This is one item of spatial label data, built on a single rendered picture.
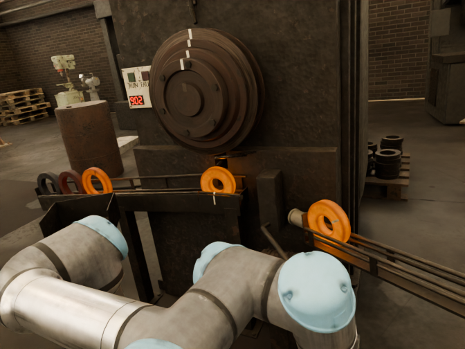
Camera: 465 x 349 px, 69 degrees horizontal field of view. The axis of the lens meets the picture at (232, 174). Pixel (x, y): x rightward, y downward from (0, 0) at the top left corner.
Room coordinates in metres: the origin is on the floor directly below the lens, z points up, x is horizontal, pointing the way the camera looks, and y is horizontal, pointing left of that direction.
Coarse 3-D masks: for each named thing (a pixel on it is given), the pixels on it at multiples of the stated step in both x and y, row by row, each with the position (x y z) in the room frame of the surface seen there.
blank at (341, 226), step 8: (320, 200) 0.99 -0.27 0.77; (328, 200) 0.97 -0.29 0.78; (312, 208) 0.99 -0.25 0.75; (320, 208) 0.96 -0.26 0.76; (328, 208) 0.93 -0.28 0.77; (336, 208) 0.92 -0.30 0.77; (312, 216) 0.99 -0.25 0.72; (320, 216) 0.98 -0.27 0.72; (328, 216) 0.94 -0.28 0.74; (336, 216) 0.91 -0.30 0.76; (344, 216) 0.91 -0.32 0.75; (312, 224) 1.00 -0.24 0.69; (320, 224) 0.98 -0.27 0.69; (336, 224) 0.91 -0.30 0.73; (344, 224) 0.89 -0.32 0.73; (320, 232) 0.96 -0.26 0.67; (328, 232) 0.96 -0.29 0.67; (336, 232) 0.91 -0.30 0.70; (344, 232) 0.88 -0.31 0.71; (328, 240) 0.94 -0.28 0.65; (344, 240) 0.89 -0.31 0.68
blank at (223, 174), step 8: (216, 168) 1.33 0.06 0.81; (224, 168) 1.34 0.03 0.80; (208, 176) 1.34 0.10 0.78; (216, 176) 1.33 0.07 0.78; (224, 176) 1.31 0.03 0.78; (232, 176) 1.33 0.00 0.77; (208, 184) 1.34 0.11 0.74; (224, 184) 1.31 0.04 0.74; (232, 184) 1.30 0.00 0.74; (224, 192) 1.31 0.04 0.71; (232, 192) 1.30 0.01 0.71
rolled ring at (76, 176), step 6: (60, 174) 1.76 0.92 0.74; (66, 174) 1.74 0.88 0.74; (72, 174) 1.72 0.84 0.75; (78, 174) 1.73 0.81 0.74; (60, 180) 1.77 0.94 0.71; (66, 180) 1.79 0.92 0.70; (78, 180) 1.70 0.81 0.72; (60, 186) 1.77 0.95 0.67; (66, 186) 1.78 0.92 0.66; (78, 186) 1.71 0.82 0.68; (66, 192) 1.76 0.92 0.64; (72, 192) 1.78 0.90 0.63; (84, 192) 1.71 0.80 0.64
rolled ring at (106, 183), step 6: (90, 168) 1.67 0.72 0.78; (96, 168) 1.67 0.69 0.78; (84, 174) 1.68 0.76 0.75; (90, 174) 1.67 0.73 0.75; (96, 174) 1.64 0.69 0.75; (102, 174) 1.64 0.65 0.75; (84, 180) 1.69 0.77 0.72; (90, 180) 1.71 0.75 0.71; (102, 180) 1.63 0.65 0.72; (108, 180) 1.63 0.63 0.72; (84, 186) 1.70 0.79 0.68; (90, 186) 1.70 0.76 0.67; (108, 186) 1.62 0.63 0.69; (90, 192) 1.68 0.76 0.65; (96, 192) 1.70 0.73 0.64; (108, 192) 1.62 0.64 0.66
